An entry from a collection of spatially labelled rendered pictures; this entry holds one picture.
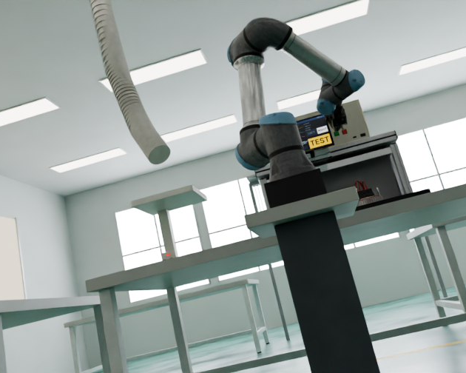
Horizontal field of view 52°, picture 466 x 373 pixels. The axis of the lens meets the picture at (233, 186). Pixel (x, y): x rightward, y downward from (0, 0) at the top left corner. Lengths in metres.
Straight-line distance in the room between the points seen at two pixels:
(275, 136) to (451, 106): 7.96
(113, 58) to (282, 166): 2.40
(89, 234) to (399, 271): 5.71
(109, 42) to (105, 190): 6.12
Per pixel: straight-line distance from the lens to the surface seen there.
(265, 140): 1.53
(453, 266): 3.35
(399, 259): 8.63
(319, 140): 2.34
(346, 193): 1.35
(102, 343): 3.09
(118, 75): 3.59
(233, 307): 8.66
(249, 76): 1.75
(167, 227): 2.96
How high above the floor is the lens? 0.51
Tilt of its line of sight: 14 degrees up
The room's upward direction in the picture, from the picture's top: 13 degrees counter-clockwise
